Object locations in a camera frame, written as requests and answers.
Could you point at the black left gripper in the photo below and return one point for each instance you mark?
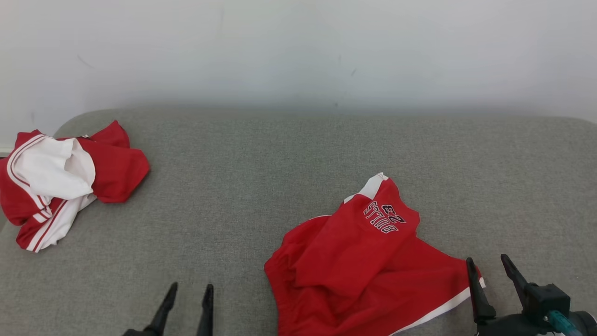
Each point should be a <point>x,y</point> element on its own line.
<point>140,333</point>

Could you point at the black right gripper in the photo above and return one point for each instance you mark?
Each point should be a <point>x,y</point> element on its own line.
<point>543,298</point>

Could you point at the red basketball shorts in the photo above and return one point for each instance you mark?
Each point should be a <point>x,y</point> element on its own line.
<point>354,275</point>

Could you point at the red white basketball jersey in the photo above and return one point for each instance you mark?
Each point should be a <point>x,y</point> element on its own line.
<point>51,172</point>

